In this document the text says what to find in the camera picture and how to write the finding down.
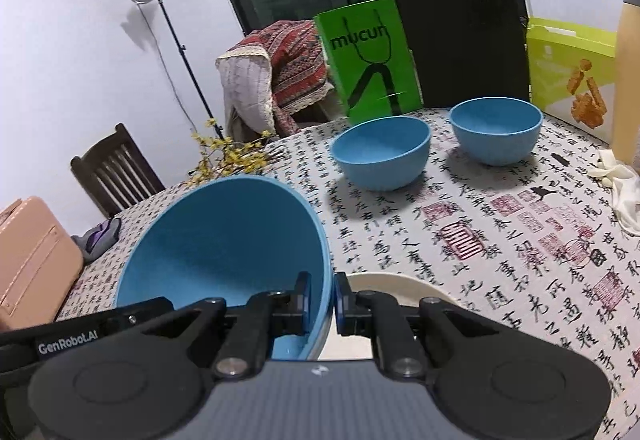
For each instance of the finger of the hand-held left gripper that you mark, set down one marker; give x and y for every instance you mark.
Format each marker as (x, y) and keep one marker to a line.
(145, 312)

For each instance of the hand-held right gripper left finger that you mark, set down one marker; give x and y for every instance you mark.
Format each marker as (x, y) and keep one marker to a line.
(304, 301)

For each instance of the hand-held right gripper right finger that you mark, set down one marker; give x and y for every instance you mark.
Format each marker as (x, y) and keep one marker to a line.
(340, 302)

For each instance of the cream ridged plate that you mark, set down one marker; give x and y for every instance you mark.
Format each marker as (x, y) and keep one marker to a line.
(395, 282)

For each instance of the blue bowl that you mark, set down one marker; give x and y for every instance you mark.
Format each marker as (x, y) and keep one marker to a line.
(495, 144)
(215, 240)
(380, 169)

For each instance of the peach ribbed suitcase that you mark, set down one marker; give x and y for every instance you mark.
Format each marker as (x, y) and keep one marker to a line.
(35, 265)

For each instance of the grey purple folded cloth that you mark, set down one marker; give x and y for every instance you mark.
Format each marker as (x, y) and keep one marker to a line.
(97, 240)

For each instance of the yellow blossom branches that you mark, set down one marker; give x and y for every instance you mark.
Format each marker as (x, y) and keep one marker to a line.
(235, 157)

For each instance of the dark wooden chair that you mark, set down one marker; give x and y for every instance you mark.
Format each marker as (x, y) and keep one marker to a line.
(97, 150)

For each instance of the green paper bag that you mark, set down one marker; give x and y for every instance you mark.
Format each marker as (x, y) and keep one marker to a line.
(330, 64)

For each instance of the red patterned blanket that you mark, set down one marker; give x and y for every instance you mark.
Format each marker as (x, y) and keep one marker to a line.
(295, 59)

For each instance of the black paper bag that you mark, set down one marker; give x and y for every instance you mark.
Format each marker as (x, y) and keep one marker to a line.
(460, 29)

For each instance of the white crumpled cloth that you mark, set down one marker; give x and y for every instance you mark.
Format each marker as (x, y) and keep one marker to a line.
(627, 200)

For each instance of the yellow-green snack box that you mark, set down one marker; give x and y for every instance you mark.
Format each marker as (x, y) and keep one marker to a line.
(555, 69)

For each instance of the beige bottle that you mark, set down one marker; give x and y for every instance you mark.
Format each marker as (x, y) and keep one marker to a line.
(630, 69)

